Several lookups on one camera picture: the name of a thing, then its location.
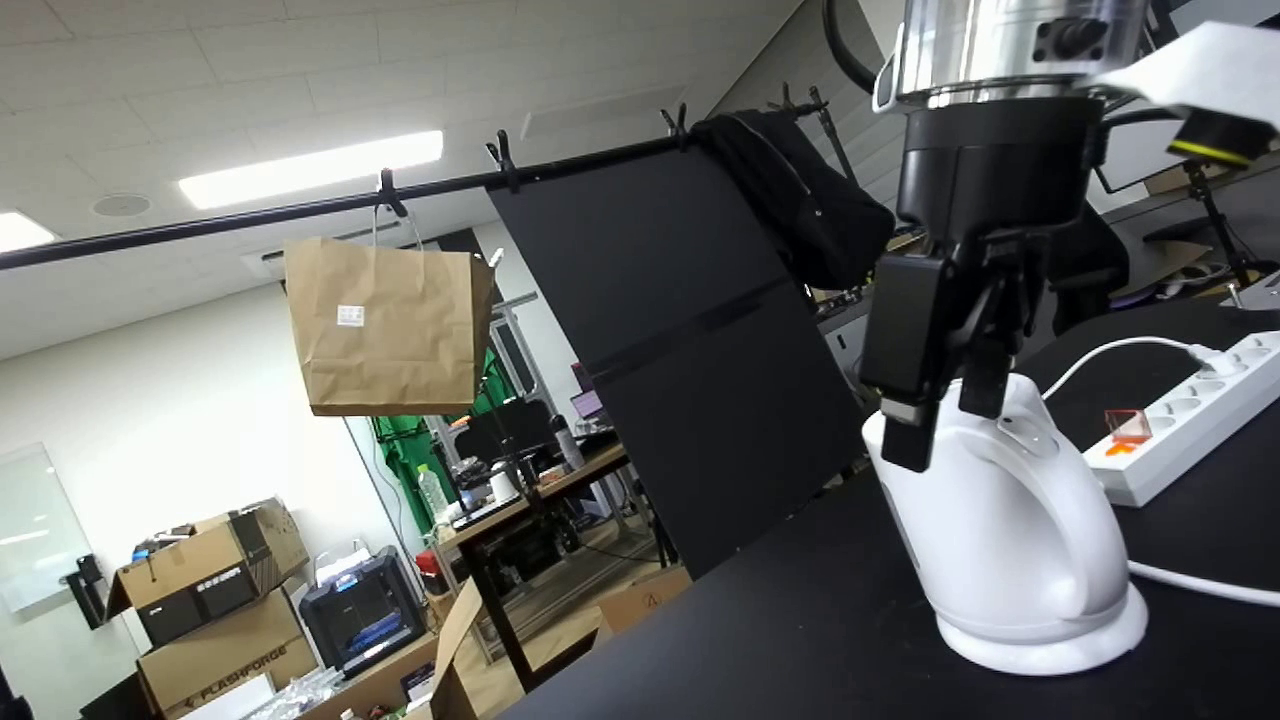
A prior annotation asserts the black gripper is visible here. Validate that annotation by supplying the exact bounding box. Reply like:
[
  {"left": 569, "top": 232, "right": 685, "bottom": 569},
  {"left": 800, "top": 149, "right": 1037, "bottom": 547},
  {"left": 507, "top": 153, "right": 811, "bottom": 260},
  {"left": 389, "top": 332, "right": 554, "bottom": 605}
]
[{"left": 860, "top": 94, "right": 1102, "bottom": 472}]

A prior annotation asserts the white electric kettle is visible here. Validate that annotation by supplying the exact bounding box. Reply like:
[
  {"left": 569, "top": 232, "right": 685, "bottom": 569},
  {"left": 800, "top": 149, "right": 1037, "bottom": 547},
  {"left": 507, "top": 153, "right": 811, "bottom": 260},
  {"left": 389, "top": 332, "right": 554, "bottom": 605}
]
[{"left": 860, "top": 371, "right": 1148, "bottom": 675}]

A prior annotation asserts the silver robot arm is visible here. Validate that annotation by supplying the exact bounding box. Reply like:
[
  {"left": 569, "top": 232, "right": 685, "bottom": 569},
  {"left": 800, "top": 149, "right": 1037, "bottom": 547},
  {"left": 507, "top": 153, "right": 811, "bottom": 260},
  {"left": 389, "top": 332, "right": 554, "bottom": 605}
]
[{"left": 832, "top": 0, "right": 1280, "bottom": 472}]

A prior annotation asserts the black office chair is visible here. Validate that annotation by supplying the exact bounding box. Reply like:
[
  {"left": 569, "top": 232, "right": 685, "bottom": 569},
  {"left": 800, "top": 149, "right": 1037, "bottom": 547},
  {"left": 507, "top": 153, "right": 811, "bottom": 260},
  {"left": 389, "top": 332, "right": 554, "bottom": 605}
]
[{"left": 1046, "top": 208, "right": 1130, "bottom": 336}]

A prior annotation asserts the black hanging bag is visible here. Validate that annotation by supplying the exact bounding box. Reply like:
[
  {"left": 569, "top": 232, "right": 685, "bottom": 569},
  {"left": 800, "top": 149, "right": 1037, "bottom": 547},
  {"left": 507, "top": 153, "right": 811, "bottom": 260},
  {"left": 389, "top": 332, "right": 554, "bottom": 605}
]
[{"left": 691, "top": 110, "right": 895, "bottom": 288}]

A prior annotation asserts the white power strip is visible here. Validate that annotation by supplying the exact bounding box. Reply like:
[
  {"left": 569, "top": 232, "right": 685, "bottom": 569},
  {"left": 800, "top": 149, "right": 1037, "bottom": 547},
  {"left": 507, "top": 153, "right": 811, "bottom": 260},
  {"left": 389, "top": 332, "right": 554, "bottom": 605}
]
[{"left": 1083, "top": 332, "right": 1280, "bottom": 509}]

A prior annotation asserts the black backdrop board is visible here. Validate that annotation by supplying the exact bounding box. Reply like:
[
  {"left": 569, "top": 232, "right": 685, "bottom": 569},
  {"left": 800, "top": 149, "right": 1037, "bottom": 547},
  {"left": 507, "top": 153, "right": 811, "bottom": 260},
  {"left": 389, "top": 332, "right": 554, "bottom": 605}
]
[{"left": 491, "top": 149, "right": 860, "bottom": 574}]

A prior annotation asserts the green cloth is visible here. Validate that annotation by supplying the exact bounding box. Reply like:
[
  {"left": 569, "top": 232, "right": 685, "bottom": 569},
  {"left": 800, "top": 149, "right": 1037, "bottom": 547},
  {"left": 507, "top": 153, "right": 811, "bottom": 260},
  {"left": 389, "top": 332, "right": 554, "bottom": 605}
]
[{"left": 371, "top": 352, "right": 518, "bottom": 535}]

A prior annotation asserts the brown paper bag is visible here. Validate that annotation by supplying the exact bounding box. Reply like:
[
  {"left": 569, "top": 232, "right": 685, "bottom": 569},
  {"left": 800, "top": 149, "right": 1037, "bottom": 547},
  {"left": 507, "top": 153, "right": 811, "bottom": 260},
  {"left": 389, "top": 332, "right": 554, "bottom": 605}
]
[{"left": 286, "top": 241, "right": 498, "bottom": 416}]

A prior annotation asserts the ceiling light panel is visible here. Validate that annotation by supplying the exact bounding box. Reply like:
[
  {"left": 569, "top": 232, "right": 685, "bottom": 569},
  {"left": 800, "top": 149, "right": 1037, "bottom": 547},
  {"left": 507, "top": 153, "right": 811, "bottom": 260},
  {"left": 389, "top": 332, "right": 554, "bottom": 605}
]
[{"left": 181, "top": 128, "right": 444, "bottom": 212}]

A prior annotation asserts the black 3D printer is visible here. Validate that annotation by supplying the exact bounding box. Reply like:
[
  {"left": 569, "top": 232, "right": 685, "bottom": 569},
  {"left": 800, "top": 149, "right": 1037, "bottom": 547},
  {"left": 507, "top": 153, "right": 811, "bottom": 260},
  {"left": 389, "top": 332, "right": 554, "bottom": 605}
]
[{"left": 299, "top": 551, "right": 424, "bottom": 675}]

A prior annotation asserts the lower cardboard box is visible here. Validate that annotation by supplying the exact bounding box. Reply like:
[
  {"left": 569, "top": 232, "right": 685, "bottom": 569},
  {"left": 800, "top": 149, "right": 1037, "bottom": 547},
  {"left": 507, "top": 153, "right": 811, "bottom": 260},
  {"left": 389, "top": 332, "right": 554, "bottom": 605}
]
[{"left": 139, "top": 592, "right": 318, "bottom": 714}]

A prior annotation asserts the cardboard box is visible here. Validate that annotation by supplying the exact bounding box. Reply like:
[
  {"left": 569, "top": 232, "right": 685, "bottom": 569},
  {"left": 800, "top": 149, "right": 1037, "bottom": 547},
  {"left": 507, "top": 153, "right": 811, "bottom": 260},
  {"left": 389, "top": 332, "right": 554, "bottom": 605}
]
[
  {"left": 139, "top": 592, "right": 318, "bottom": 714},
  {"left": 108, "top": 500, "right": 309, "bottom": 642}
]

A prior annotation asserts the upper cardboard box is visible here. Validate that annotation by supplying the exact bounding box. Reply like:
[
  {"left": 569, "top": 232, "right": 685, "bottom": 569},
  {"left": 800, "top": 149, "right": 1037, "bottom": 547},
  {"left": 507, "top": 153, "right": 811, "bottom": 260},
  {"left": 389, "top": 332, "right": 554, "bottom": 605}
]
[{"left": 108, "top": 500, "right": 309, "bottom": 642}]

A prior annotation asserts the black horizontal pole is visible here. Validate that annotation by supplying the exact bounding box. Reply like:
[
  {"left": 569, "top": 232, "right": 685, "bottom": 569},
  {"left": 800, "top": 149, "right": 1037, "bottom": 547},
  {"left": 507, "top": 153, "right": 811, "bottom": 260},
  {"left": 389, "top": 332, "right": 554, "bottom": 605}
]
[{"left": 0, "top": 92, "right": 832, "bottom": 275}]

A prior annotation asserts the white power strip cable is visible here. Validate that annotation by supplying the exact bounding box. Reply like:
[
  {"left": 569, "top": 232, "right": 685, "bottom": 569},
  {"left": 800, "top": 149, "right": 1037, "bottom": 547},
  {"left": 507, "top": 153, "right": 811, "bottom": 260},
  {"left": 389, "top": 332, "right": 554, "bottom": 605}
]
[{"left": 1039, "top": 332, "right": 1229, "bottom": 403}]

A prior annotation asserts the white kettle power cable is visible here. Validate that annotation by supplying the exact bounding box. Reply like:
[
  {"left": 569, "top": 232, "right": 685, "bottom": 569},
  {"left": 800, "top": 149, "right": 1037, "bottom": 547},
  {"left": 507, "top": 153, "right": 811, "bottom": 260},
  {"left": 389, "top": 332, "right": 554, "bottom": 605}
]
[{"left": 1124, "top": 556, "right": 1280, "bottom": 613}]

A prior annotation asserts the wooden desk black frame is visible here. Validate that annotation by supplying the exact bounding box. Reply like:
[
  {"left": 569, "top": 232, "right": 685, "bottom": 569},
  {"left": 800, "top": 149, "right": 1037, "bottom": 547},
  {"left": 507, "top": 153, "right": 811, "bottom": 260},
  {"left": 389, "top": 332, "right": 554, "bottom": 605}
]
[{"left": 444, "top": 444, "right": 632, "bottom": 693}]

